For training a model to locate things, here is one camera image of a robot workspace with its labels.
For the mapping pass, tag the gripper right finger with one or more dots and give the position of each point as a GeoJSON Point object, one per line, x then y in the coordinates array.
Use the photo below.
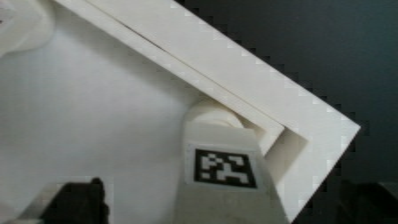
{"type": "Point", "coordinates": [369, 203]}

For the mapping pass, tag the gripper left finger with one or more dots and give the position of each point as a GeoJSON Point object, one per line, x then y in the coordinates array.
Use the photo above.
{"type": "Point", "coordinates": [71, 204]}

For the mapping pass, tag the white square tabletop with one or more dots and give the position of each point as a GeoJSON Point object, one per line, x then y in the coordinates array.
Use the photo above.
{"type": "Point", "coordinates": [92, 115]}

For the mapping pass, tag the white U-shaped obstacle fence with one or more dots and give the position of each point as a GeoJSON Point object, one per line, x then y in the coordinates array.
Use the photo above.
{"type": "Point", "coordinates": [262, 90]}

